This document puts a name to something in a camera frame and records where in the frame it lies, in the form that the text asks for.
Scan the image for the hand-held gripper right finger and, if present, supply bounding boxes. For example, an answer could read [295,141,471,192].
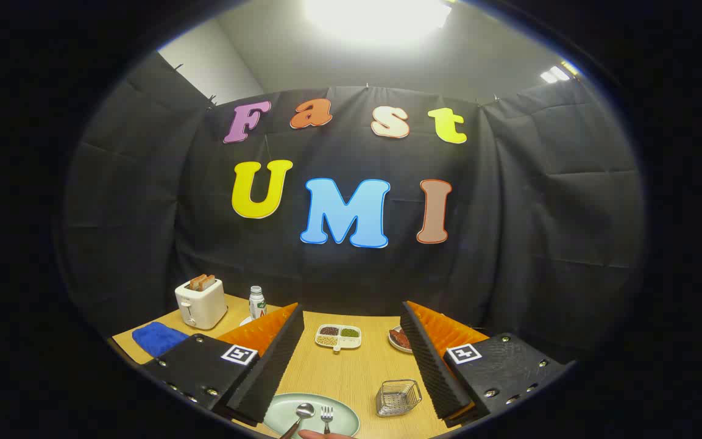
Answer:
[400,300,573,427]

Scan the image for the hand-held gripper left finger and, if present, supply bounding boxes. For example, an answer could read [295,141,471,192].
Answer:
[143,302,305,427]

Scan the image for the spoon with wooden handle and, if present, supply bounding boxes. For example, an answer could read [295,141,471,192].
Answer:
[279,402,316,439]

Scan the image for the white plate with food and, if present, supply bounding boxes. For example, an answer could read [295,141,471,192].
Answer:
[388,326,414,354]

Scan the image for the small white drink bottle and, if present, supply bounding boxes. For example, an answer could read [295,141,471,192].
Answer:
[249,285,267,320]

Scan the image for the white divided snack tray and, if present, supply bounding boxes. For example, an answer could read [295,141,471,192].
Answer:
[315,324,363,354]

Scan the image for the pale green plate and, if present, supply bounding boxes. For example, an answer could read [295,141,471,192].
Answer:
[263,392,361,439]

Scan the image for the white toaster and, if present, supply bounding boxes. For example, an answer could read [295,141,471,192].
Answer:
[174,277,229,330]

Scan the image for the blue folded cloth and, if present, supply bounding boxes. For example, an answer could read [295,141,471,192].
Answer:
[132,321,190,359]

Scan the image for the small ceiling light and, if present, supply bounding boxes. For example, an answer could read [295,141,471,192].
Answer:
[539,60,581,85]

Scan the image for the large ceiling light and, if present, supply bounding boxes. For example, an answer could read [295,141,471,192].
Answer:
[302,0,453,45]

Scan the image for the metal wire basket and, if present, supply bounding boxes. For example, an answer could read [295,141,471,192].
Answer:
[375,379,423,418]

